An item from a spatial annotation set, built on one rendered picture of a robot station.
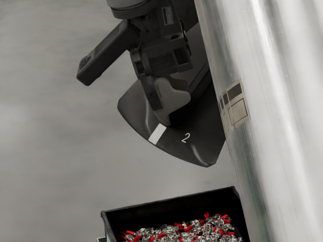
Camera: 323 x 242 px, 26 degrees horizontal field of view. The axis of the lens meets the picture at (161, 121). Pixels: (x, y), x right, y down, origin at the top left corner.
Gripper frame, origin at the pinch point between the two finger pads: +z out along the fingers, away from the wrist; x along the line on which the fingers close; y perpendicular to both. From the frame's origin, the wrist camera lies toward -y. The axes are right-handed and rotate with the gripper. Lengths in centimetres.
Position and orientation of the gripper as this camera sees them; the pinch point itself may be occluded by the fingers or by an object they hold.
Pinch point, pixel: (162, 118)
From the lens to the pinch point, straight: 108.0
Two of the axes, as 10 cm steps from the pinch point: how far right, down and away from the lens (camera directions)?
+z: 2.9, 8.1, 5.1
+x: -0.5, -5.2, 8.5
